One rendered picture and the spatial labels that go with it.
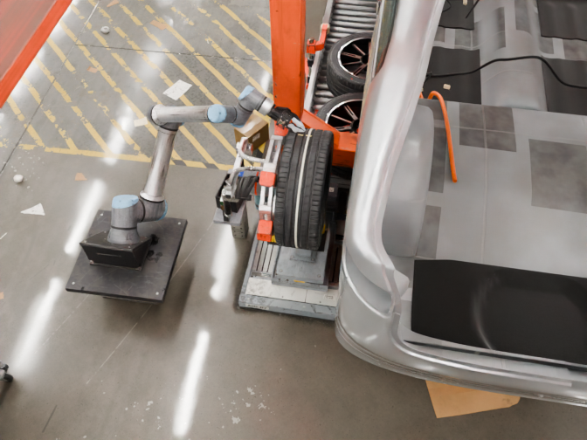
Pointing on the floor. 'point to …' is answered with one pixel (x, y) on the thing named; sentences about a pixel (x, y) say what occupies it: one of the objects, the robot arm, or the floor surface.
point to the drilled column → (241, 227)
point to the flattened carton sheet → (465, 400)
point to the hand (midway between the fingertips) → (303, 128)
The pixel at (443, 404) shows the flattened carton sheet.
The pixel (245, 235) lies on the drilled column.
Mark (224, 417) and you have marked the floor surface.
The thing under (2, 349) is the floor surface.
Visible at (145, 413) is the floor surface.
